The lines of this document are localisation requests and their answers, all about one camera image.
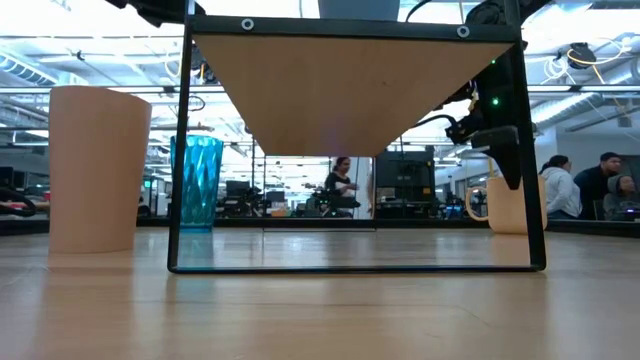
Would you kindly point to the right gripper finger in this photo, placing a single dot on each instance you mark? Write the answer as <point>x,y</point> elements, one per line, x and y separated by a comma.
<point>505,155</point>

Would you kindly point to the blue ribbed cup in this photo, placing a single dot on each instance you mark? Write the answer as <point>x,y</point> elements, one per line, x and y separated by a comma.
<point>357,9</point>

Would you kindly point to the teal faceted plastic tumbler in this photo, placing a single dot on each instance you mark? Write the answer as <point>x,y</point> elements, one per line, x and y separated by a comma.
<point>200,180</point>

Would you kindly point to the tall peach plastic cup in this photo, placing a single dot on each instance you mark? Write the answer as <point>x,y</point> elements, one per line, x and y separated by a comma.
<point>97,170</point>

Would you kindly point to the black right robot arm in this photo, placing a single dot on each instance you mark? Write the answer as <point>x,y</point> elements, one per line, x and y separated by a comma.
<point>492,11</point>

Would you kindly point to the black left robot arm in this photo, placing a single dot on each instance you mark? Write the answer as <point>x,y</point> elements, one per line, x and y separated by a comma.
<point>160,10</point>

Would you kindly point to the background black robot arm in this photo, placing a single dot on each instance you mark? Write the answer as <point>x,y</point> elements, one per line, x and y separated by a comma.
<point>332,202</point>

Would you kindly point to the person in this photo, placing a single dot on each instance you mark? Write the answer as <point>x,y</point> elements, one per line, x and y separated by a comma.
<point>560,192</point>
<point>620,197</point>
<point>595,185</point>
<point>340,182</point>

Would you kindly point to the black equipment cabinet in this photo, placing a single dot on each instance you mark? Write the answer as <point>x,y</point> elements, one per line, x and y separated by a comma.
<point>405,180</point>

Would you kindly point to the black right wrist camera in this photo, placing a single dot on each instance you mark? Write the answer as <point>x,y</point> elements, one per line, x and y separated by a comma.
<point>462,130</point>

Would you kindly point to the wooden shelf with black frame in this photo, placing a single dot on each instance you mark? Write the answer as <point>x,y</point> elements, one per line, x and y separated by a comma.
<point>350,95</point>

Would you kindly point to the black table frame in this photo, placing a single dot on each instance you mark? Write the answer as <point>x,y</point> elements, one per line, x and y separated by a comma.
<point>100,223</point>

